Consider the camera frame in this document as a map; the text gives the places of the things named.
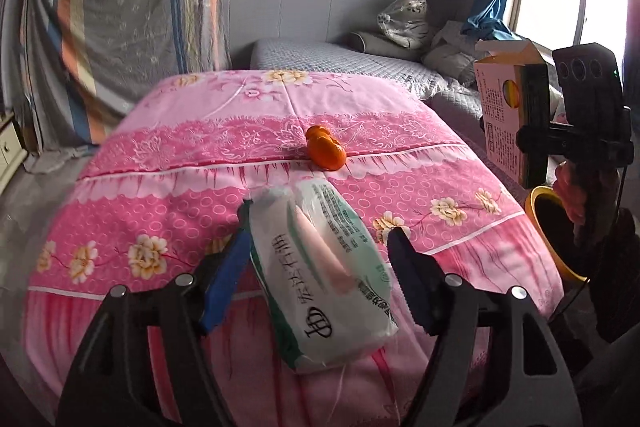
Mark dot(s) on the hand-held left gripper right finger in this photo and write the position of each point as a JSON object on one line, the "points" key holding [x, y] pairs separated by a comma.
{"points": [[410, 277]]}

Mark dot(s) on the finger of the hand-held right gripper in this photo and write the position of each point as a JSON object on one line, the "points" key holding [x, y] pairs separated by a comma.
{"points": [[542, 141]]}

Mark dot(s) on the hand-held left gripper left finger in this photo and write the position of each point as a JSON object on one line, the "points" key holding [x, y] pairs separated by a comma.
{"points": [[225, 277]]}

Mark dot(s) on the small white green carton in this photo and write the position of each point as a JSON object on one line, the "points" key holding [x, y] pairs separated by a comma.
{"points": [[500, 127]]}

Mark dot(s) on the yellow rimmed bin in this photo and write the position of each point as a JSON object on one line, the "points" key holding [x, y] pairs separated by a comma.
{"points": [[537, 207]]}

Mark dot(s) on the white green tissue packet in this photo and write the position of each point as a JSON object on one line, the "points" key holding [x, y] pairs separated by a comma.
{"points": [[320, 267]]}

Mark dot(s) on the person's right hand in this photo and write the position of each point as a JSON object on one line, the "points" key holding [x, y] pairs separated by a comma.
{"points": [[567, 197]]}

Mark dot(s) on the pink floral blanket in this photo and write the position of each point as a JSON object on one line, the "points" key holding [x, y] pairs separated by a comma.
{"points": [[175, 187]]}

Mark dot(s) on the beige cushion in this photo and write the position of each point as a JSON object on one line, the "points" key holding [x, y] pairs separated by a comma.
{"points": [[450, 52]]}

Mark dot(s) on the orange plastic toy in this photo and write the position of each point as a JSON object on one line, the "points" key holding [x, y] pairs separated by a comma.
{"points": [[326, 152]]}

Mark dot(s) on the clear plastic bag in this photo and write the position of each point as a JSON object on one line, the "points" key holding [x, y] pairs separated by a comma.
{"points": [[407, 19]]}

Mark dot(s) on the grey pillow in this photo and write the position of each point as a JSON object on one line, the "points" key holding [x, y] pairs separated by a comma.
{"points": [[380, 44]]}

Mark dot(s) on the white drawer cabinet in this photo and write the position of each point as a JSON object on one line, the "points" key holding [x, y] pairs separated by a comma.
{"points": [[9, 147]]}

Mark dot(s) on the striped grey bed sheet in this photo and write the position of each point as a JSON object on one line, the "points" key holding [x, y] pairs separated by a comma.
{"points": [[115, 17]]}

